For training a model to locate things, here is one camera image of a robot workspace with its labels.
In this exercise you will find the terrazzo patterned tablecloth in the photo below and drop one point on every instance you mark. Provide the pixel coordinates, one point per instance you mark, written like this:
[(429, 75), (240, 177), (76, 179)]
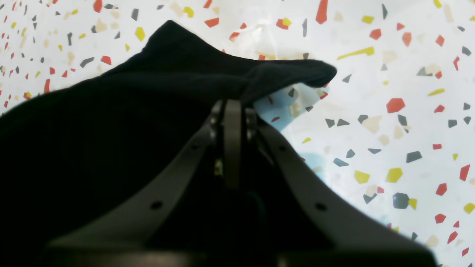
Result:
[(392, 134)]

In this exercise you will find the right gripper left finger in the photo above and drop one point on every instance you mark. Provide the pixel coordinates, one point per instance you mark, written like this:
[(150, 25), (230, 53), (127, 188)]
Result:
[(119, 238)]

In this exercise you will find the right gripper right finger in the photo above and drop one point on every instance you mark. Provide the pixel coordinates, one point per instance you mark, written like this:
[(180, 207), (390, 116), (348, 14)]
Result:
[(309, 224)]

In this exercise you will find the black t-shirt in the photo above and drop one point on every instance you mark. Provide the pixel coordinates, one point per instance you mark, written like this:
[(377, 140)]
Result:
[(71, 155)]

